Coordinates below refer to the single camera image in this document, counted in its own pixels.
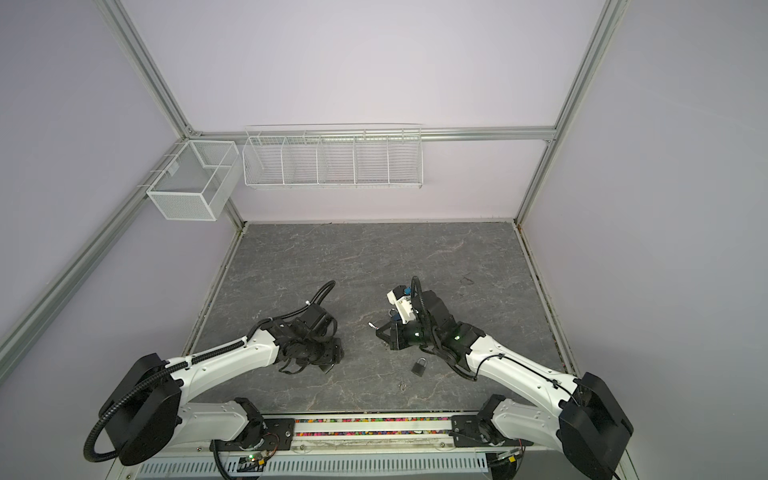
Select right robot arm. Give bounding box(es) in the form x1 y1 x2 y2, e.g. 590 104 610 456
376 277 634 479

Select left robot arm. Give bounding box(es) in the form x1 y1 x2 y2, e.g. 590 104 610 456
82 280 343 466

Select dark grey padlock right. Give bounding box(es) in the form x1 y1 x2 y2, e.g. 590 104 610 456
411 357 427 377

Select white mesh box basket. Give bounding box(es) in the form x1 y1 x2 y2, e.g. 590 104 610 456
148 140 243 221

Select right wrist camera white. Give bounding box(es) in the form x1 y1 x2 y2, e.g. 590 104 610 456
387 285 417 324

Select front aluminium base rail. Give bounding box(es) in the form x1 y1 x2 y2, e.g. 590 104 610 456
116 409 626 460

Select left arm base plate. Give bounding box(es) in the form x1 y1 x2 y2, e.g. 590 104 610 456
217 417 296 452

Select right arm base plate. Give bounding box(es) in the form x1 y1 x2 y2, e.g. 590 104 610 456
450 414 533 448

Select white vented cable duct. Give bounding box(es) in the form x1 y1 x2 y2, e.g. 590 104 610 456
135 452 490 479

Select white wire shelf basket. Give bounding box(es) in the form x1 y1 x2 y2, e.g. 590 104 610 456
241 123 424 189

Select aluminium frame rails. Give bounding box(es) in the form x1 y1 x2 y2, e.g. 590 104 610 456
1 1 628 380

